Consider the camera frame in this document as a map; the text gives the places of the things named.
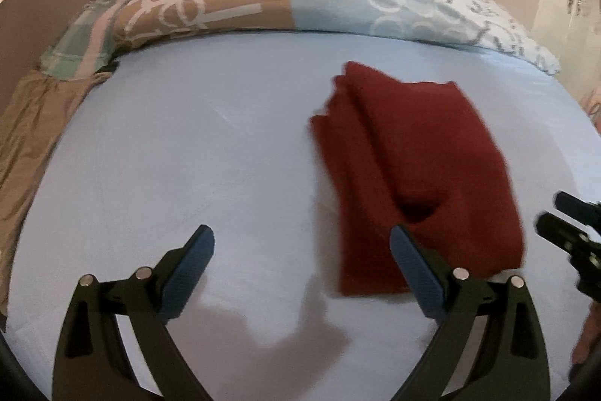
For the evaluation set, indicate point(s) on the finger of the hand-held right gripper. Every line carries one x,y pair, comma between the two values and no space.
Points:
558,229
575,203

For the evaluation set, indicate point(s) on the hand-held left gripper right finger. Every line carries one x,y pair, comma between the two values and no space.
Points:
420,274

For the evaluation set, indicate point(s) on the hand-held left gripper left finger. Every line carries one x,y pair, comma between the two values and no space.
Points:
188,269

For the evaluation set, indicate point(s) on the red knit sweater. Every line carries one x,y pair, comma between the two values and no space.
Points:
413,156

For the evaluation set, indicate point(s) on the person's right hand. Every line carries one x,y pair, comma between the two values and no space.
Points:
587,340

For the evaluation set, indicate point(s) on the light blue bed sheet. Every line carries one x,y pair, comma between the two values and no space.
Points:
188,147

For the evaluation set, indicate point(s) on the tan bed cloth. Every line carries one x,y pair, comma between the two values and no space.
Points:
33,138

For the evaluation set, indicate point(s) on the plaid green pink pillow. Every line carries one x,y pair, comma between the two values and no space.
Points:
84,39

